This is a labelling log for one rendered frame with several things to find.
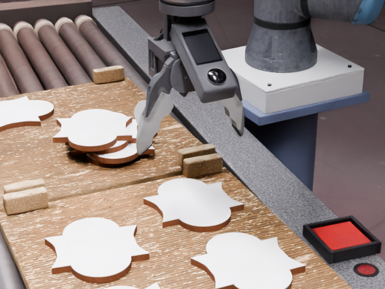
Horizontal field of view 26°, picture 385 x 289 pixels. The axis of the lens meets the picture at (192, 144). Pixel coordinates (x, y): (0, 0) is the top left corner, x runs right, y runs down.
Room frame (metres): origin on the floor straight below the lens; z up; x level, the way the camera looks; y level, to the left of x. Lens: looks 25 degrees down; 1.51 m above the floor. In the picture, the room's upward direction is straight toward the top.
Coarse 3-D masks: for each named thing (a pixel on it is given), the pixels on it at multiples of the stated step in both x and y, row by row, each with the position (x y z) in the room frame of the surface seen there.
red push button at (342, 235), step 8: (336, 224) 0.98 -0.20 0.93; (344, 224) 0.98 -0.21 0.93; (352, 224) 0.98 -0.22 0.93; (320, 232) 0.96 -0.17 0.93; (328, 232) 0.96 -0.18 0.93; (336, 232) 0.96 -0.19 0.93; (344, 232) 0.96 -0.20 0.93; (352, 232) 0.96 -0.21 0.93; (360, 232) 0.96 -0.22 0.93; (328, 240) 0.94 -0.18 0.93; (336, 240) 0.94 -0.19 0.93; (344, 240) 0.94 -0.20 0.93; (352, 240) 0.94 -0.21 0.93; (360, 240) 0.94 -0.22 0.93; (368, 240) 0.94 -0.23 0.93; (336, 248) 0.92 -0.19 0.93
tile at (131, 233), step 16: (80, 224) 0.95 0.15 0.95; (96, 224) 0.95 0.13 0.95; (112, 224) 0.95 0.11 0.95; (48, 240) 0.91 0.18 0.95; (64, 240) 0.91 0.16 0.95; (80, 240) 0.91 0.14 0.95; (96, 240) 0.91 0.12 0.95; (112, 240) 0.91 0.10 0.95; (128, 240) 0.91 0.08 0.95; (64, 256) 0.87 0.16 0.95; (80, 256) 0.87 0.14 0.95; (96, 256) 0.87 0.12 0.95; (112, 256) 0.87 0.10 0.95; (128, 256) 0.87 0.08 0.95; (144, 256) 0.88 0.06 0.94; (64, 272) 0.85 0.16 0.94; (80, 272) 0.84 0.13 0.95; (96, 272) 0.84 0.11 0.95; (112, 272) 0.84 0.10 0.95
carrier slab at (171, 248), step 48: (96, 192) 1.05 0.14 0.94; (144, 192) 1.05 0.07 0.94; (240, 192) 1.05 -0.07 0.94; (144, 240) 0.92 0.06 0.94; (192, 240) 0.92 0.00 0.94; (288, 240) 0.92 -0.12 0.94; (48, 288) 0.82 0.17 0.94; (96, 288) 0.82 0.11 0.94; (144, 288) 0.82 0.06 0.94; (192, 288) 0.82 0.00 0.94; (336, 288) 0.82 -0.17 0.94
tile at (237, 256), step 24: (216, 240) 0.91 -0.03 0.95; (240, 240) 0.91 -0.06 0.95; (264, 240) 0.91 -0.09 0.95; (192, 264) 0.87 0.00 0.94; (216, 264) 0.85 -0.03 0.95; (240, 264) 0.85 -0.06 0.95; (264, 264) 0.85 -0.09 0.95; (288, 264) 0.85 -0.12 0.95; (216, 288) 0.80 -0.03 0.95; (240, 288) 0.80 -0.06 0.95; (264, 288) 0.80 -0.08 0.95; (288, 288) 0.81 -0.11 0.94
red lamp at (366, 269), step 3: (357, 267) 0.89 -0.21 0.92; (360, 267) 0.89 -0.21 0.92; (363, 267) 0.89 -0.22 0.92; (366, 267) 0.89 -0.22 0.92; (369, 267) 0.89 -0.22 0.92; (372, 267) 0.89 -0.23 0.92; (357, 270) 0.89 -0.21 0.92; (360, 270) 0.89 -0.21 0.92; (363, 270) 0.89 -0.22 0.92; (366, 270) 0.89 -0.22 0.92; (369, 270) 0.89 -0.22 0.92; (372, 270) 0.89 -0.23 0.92; (363, 273) 0.88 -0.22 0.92; (366, 273) 0.88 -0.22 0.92; (369, 273) 0.88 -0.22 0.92; (372, 273) 0.88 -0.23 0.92
